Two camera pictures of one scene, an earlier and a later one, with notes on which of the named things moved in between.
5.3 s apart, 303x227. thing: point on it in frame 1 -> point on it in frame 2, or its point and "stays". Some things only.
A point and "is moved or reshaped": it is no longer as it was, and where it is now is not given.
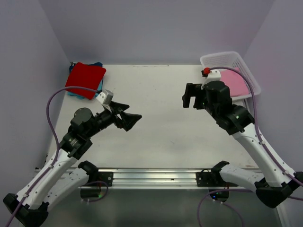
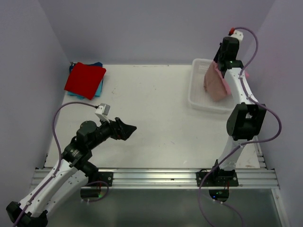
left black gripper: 127,120 -> 122,130
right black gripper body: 200,100 -> 218,56
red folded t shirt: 84,76 stays
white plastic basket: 231,59 is moved or reshaped
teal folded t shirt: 72,93 stays
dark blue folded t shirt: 71,66 stays
